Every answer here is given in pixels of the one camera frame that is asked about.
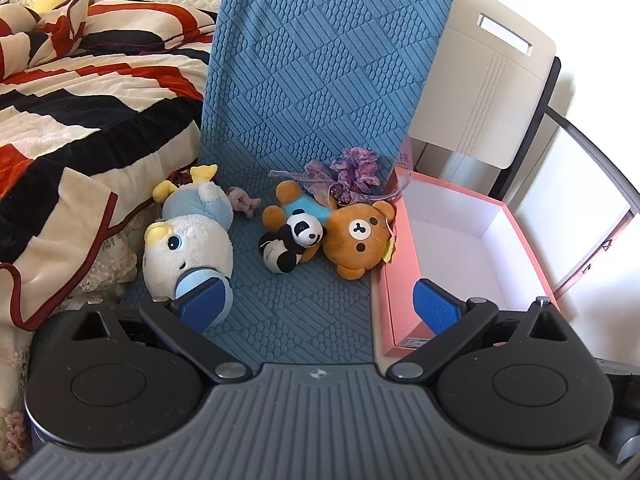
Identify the purple ribbon flower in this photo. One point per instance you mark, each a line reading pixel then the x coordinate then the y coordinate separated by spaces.
pixel 350 167

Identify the pink cardboard box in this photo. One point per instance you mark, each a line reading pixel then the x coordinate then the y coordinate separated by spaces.
pixel 400 285

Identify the brown bear plush toy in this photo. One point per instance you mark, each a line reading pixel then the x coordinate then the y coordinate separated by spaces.
pixel 357 240

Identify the yellow cloth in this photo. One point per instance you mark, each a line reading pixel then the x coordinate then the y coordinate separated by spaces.
pixel 47 2

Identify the panda plush toy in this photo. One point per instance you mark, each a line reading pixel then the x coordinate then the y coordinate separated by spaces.
pixel 295 240

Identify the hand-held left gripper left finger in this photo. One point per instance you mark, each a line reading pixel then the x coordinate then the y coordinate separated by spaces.
pixel 205 306

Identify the red black striped blanket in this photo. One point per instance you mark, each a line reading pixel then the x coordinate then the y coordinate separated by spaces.
pixel 85 110

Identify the pink packet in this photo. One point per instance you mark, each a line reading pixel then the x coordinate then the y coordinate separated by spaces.
pixel 405 156

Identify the blue quilted mat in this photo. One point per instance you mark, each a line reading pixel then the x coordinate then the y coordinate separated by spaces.
pixel 320 75

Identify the black metal frame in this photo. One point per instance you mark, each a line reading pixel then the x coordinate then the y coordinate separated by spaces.
pixel 540 125

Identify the white folding chair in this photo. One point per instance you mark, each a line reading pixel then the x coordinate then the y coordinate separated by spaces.
pixel 480 85

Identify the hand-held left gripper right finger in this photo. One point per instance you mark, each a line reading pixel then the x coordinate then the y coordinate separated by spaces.
pixel 434 306

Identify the small pink plush toy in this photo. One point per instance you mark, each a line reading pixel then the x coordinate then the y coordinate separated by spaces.
pixel 243 201

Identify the white and blue plush toy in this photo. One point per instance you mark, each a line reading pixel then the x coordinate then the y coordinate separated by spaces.
pixel 192 240

